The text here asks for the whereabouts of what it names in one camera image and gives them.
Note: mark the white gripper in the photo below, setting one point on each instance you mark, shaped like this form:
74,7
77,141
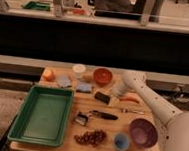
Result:
112,99

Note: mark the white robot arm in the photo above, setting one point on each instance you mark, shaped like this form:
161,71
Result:
175,120

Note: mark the white cup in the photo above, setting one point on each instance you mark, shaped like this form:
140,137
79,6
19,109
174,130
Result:
78,70

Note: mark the small blue cup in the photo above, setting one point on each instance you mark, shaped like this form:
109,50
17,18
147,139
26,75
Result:
121,142

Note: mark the red-orange bowl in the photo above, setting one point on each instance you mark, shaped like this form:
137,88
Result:
102,76

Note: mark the blue sponge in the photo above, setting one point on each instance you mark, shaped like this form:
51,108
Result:
83,88

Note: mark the silver fork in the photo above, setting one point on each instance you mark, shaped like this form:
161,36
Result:
132,111

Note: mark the orange carrot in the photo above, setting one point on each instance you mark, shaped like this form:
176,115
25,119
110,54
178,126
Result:
129,99

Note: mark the small metal clip tool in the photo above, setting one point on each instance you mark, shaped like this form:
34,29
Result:
81,119

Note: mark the bunch of dark grapes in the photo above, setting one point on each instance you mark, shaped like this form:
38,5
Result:
93,138

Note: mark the light blue cloth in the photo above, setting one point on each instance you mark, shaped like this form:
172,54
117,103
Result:
63,81

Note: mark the wooden table board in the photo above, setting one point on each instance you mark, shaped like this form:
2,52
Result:
85,102

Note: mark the purple bowl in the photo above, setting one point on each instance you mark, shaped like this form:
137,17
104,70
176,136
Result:
143,133

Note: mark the orange fruit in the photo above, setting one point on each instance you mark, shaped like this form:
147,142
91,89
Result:
48,75

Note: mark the green plastic tray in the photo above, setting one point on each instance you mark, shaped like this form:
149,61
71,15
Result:
42,119

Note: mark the person in background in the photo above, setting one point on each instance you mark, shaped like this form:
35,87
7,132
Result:
124,6

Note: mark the green object in background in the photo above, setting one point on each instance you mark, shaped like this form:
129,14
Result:
37,5

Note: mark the black handled peeler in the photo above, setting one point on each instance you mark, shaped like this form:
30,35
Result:
103,115

